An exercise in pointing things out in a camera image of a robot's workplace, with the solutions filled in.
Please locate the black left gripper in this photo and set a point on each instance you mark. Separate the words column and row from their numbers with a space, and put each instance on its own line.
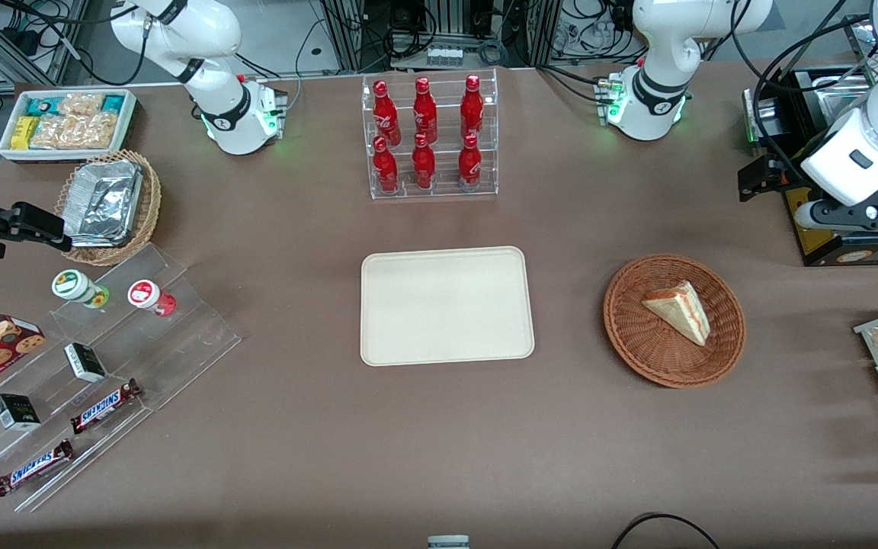
column 782, row 172

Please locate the clear acrylic tiered shelf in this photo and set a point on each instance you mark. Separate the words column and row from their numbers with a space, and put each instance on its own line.
column 180, row 343

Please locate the green label white cup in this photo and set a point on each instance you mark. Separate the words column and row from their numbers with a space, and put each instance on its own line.
column 73, row 286

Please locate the red label white cup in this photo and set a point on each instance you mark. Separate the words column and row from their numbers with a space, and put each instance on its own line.
column 145, row 296

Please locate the beige plastic tray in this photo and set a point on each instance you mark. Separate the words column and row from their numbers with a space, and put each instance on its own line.
column 447, row 305

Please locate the small black white box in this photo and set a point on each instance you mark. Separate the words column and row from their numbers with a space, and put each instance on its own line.
column 16, row 412
column 85, row 362

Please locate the triangular sandwich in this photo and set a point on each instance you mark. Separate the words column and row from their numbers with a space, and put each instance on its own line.
column 679, row 309

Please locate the silver foil container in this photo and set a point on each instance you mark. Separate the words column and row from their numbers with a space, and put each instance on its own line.
column 104, row 202

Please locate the Snickers chocolate bar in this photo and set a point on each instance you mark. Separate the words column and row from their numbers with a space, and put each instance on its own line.
column 33, row 467
column 104, row 406

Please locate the brown round wicker basket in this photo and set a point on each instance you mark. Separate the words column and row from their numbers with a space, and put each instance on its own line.
column 637, row 335

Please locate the white power strip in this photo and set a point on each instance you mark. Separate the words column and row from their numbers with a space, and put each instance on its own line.
column 445, row 56

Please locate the white rectangular snack bin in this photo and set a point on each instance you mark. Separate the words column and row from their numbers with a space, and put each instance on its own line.
column 8, row 149

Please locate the black hot dog roller machine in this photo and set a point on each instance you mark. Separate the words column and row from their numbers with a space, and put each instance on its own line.
column 828, row 248

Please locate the clear bag of crackers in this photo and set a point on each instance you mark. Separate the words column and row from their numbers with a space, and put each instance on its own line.
column 77, row 130

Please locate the teal snack packet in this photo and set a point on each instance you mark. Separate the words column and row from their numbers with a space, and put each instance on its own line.
column 113, row 103
column 41, row 105

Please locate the yellow snack packet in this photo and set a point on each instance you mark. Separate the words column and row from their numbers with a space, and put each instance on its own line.
column 24, row 133

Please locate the clear acrylic bottle rack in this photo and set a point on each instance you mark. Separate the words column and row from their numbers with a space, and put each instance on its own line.
column 447, row 164

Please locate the light wicker basket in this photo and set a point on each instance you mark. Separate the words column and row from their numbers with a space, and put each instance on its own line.
column 145, row 221

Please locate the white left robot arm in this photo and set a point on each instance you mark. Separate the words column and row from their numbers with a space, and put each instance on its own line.
column 660, row 46

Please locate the red cola bottle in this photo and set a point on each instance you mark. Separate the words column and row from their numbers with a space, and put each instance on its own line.
column 386, row 168
column 387, row 118
column 425, row 114
column 469, row 164
column 424, row 164
column 472, row 110

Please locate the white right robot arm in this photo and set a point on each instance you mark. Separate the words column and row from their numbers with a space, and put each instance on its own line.
column 218, row 99

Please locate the small grey device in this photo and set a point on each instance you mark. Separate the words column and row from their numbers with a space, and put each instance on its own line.
column 448, row 542

